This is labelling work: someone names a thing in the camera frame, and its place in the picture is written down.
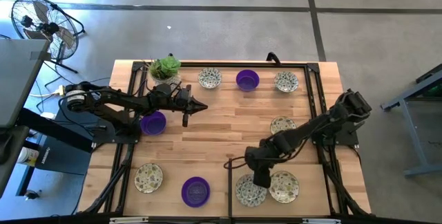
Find green succulent in white pot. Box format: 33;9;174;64
147;55;183;88

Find black divider rail with post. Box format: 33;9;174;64
227;157;233;218

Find purple plastic bowl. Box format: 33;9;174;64
236;68;260;93
180;176;211;208
140;110;167;136

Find black tool cabinet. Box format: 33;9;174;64
34;108;104;176

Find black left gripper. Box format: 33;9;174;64
148;84;209;128

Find teal floral patterned bowl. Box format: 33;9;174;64
235;174;268;207
273;71;300;93
197;66;223;90

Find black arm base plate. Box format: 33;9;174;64
309;118;360;147
90;113;142;145

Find black desk frame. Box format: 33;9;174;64
0;108;95;197

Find black caster wheel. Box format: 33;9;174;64
23;189;43;200

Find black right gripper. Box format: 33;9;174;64
244;144;279;189

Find white container with yellow label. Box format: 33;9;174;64
16;147;40;167

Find black aluminium table frame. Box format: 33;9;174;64
77;59;372;218

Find white label strip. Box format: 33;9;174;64
302;218;342;224
109;216;149;224

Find black table clamp handle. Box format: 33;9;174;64
265;51;282;66

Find yellow floral patterned bowl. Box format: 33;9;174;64
269;170;300;205
133;162;164;194
269;115;298;136

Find large black floor fan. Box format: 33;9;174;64
10;0;86;75

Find grey metal table frame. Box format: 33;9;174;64
379;63;442;178

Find grey desk top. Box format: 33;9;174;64
0;38;52;130

